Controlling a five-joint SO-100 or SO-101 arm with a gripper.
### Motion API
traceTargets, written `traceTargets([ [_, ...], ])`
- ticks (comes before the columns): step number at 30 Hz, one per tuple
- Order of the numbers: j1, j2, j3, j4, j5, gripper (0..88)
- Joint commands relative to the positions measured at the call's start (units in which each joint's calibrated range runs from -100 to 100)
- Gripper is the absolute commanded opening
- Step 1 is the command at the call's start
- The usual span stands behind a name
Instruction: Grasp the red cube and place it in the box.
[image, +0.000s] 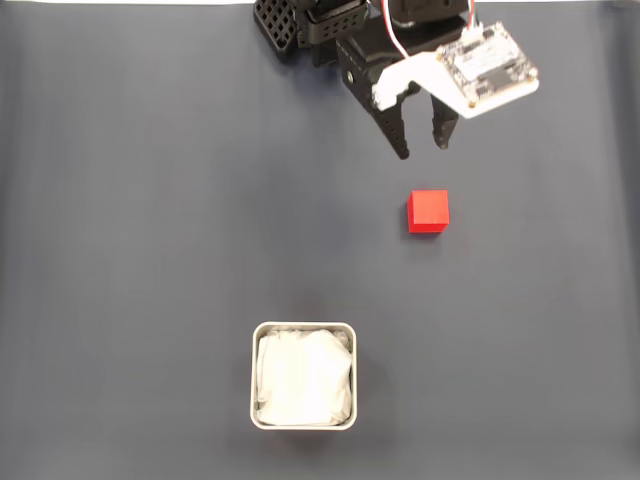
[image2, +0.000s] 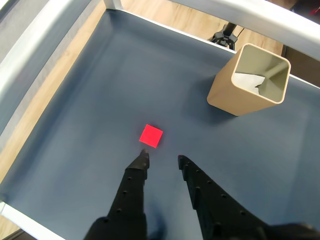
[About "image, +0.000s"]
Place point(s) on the red cube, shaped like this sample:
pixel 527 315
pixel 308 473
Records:
pixel 429 211

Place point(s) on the square metal box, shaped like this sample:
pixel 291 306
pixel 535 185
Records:
pixel 253 375

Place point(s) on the white cloth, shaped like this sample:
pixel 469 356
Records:
pixel 305 380

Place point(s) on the dark grey table mat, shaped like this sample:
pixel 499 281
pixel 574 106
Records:
pixel 150 250

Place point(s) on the camera board on white mount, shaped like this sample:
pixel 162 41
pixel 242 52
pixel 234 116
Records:
pixel 480 75

